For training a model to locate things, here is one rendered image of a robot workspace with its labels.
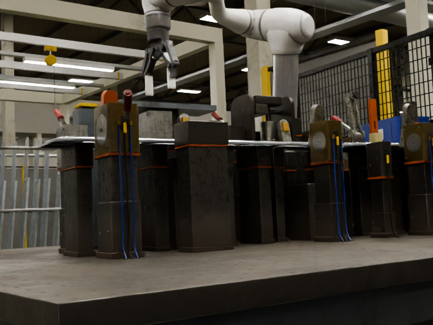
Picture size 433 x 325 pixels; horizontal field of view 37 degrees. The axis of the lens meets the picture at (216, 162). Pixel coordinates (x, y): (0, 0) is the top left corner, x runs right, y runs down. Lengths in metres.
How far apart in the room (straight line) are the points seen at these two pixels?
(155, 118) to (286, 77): 0.79
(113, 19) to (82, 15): 0.43
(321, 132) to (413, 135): 0.35
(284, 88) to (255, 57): 7.73
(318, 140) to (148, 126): 0.51
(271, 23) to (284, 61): 0.16
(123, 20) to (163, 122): 6.80
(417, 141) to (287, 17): 0.77
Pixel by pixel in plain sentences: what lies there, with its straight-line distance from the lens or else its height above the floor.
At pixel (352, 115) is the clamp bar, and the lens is 2.41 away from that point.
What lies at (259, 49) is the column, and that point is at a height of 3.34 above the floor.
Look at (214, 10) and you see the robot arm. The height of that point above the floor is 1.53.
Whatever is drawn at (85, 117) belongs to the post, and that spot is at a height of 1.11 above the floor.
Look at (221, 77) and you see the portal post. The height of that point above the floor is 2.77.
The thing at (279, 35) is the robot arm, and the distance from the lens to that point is 2.55.
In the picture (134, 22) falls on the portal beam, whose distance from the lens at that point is 8.80.
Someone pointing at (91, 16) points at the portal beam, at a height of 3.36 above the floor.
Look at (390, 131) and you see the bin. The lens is 2.76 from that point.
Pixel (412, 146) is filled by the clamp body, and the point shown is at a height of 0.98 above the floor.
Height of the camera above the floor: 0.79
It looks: 5 degrees up
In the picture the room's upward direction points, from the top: 2 degrees counter-clockwise
